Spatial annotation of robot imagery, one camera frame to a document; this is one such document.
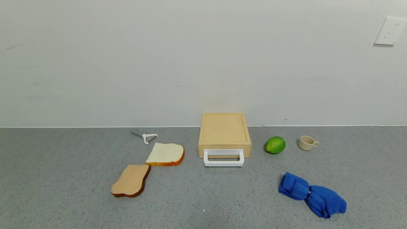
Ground beige cup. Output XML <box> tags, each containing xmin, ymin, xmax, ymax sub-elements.
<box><xmin>298</xmin><ymin>135</ymin><xmax>320</xmax><ymax>151</ymax></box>

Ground green lime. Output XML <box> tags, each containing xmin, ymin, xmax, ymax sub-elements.
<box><xmin>265</xmin><ymin>136</ymin><xmax>286</xmax><ymax>155</ymax></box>

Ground yellow drawer cabinet shell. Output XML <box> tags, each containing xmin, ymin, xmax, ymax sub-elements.
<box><xmin>198</xmin><ymin>113</ymin><xmax>252</xmax><ymax>158</ymax></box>

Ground blue cloth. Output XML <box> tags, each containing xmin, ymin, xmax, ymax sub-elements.
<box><xmin>278</xmin><ymin>172</ymin><xmax>347</xmax><ymax>219</ymax></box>

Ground white peeler with grey handle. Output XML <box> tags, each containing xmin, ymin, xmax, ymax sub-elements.
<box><xmin>130</xmin><ymin>130</ymin><xmax>158</xmax><ymax>145</ymax></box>

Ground white wall socket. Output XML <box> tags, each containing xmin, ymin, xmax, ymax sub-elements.
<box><xmin>374</xmin><ymin>17</ymin><xmax>407</xmax><ymax>46</ymax></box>

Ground brown toast slice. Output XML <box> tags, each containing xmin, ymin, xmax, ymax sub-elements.
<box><xmin>111</xmin><ymin>164</ymin><xmax>150</xmax><ymax>198</ymax></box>

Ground yellow drawer with white handle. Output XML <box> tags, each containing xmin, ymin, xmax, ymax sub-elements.
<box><xmin>199</xmin><ymin>147</ymin><xmax>252</xmax><ymax>167</ymax></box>

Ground white bread slice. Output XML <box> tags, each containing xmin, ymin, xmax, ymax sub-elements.
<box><xmin>145</xmin><ymin>142</ymin><xmax>185</xmax><ymax>167</ymax></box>

